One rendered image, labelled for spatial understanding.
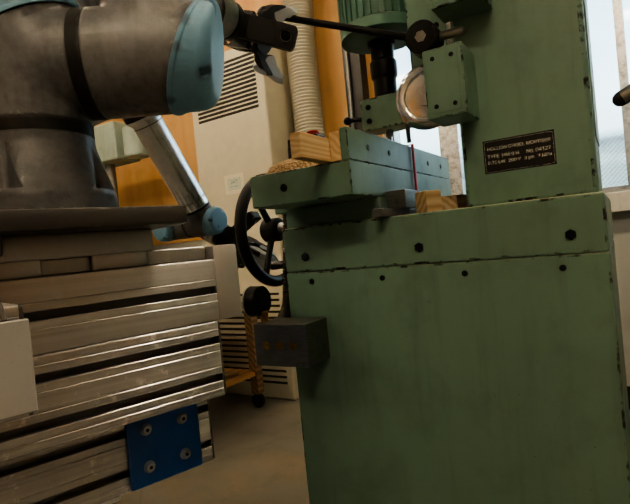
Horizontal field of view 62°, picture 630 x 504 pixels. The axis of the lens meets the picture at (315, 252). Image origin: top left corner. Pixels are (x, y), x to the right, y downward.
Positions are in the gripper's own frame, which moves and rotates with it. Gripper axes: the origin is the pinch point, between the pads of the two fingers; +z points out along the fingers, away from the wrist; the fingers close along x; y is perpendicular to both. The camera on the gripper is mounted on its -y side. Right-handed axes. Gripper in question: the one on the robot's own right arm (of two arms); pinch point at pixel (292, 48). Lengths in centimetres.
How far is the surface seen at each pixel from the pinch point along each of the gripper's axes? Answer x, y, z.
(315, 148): 19.1, -25.2, -23.9
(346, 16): -8.8, -8.5, 5.1
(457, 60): -0.1, -39.2, -8.0
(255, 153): 31, 92, 116
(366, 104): 8.0, -16.1, 8.7
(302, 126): 13, 74, 126
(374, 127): 12.5, -19.3, 8.7
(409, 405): 60, -48, -11
